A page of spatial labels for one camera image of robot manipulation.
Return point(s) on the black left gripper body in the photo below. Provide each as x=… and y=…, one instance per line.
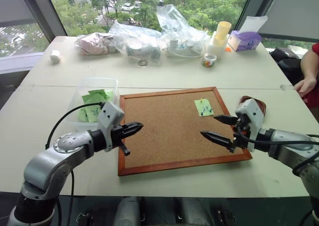
x=117, y=135

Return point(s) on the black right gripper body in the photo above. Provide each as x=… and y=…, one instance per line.
x=241, y=136

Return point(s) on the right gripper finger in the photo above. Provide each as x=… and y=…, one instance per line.
x=218, y=137
x=228, y=120

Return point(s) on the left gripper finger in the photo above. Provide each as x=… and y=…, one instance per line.
x=130, y=133
x=133, y=126

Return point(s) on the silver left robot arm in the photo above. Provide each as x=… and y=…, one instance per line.
x=47, y=163

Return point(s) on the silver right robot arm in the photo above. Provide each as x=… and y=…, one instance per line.
x=289, y=148

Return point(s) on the bystander bare forearm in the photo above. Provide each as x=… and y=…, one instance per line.
x=309, y=64

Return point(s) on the green note with scribble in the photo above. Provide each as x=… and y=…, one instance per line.
x=203, y=107

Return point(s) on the green note with writing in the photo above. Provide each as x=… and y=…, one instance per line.
x=93, y=112

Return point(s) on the wood framed cork board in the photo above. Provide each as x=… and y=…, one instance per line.
x=169, y=134

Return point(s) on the small glass jar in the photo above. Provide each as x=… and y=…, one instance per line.
x=208, y=60

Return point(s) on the bystander bare hand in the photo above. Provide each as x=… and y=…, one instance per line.
x=306, y=86

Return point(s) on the clear plastic container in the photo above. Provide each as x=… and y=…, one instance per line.
x=82, y=86

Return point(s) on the clear tape piece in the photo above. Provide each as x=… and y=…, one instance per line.
x=286, y=86

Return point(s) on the small orange object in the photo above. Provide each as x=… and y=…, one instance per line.
x=227, y=49

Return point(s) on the grey rounded robot part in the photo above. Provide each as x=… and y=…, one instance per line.
x=127, y=211

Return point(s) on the plastic bag with grey items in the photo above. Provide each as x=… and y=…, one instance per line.
x=139, y=46

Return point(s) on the purple tissue box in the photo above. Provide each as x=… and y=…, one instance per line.
x=244, y=40

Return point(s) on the stacked pale yellow cups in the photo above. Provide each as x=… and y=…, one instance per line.
x=222, y=33

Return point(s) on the plastic bag with power strip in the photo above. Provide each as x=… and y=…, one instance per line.
x=182, y=41

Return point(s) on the plastic bag with pink items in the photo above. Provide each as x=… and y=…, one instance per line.
x=92, y=44

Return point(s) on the small white roll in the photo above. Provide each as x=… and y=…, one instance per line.
x=55, y=56

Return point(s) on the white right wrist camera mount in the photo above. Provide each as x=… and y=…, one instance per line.
x=254, y=119

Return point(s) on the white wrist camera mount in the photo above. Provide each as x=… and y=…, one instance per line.
x=109, y=114
x=254, y=119

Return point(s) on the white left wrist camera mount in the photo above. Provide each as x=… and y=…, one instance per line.
x=109, y=114

